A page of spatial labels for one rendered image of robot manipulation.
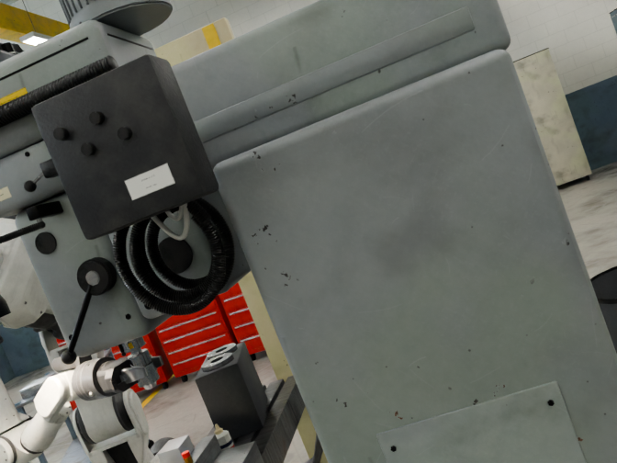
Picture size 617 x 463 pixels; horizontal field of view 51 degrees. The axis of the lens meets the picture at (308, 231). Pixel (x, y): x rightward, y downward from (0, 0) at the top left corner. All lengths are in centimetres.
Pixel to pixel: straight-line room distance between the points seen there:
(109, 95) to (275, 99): 32
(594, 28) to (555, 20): 56
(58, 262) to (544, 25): 963
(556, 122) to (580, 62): 134
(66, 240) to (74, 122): 39
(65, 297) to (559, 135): 866
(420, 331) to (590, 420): 30
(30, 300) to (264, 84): 96
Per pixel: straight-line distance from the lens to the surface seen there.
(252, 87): 116
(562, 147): 958
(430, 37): 113
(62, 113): 99
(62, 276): 134
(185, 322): 646
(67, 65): 127
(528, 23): 1049
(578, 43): 1059
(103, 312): 132
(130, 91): 95
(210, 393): 173
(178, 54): 317
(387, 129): 100
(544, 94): 954
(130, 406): 214
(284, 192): 102
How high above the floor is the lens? 149
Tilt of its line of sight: 5 degrees down
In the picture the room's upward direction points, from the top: 21 degrees counter-clockwise
